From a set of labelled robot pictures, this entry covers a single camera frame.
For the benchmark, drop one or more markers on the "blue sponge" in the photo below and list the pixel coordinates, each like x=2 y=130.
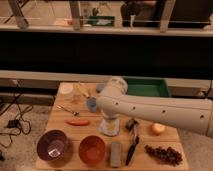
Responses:
x=100 y=87

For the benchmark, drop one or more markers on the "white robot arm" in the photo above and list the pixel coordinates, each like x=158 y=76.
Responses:
x=195 y=115

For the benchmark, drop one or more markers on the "orange bowl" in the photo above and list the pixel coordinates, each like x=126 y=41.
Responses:
x=92 y=150

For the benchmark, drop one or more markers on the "purple bowl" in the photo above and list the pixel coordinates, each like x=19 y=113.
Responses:
x=52 y=145

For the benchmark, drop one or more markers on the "blue cup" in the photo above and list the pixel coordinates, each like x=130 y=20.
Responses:
x=91 y=104

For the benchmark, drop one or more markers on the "yellow banana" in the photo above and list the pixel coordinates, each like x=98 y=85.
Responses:
x=83 y=90

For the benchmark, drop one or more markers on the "green plastic tray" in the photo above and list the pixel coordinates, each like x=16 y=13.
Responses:
x=147 y=87

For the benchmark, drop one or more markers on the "light blue cloth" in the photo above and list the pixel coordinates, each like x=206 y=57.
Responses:
x=110 y=127

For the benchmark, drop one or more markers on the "clear plastic cup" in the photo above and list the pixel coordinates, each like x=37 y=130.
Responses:
x=67 y=91

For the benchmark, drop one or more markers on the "orange carrot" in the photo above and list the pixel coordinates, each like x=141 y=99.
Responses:
x=77 y=122

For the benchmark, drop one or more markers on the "grey rectangular block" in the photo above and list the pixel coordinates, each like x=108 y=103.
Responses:
x=115 y=154

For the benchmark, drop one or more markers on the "wooden table board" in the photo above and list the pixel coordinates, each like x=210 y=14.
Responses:
x=141 y=161

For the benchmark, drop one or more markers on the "bunch of dark grapes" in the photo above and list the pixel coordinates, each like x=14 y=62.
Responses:
x=168 y=156

